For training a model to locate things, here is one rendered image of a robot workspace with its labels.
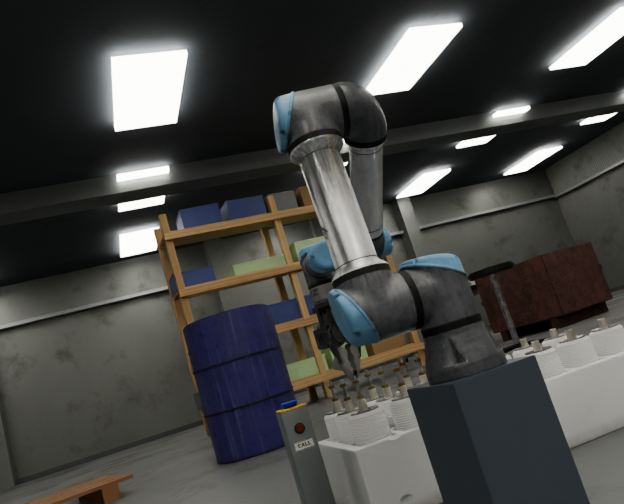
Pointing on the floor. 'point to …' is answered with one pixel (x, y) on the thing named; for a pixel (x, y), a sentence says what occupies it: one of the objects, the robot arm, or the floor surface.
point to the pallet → (88, 491)
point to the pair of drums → (240, 380)
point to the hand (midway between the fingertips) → (354, 374)
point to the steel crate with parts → (547, 291)
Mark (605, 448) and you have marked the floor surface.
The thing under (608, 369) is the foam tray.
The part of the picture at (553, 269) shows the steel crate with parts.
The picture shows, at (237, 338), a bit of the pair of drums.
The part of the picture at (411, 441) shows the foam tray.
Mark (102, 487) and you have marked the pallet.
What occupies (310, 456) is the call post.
